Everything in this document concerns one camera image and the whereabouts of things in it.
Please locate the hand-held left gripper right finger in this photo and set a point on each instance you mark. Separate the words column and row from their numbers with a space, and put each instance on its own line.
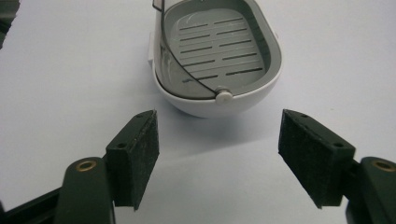
column 314, row 155

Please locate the dark object at table edge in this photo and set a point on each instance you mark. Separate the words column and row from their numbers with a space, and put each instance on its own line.
column 7, row 18

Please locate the white soap box with lid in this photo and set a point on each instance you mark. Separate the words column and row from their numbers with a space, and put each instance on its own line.
column 214, row 56

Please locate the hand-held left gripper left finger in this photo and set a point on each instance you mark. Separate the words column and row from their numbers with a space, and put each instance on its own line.
column 130, row 161

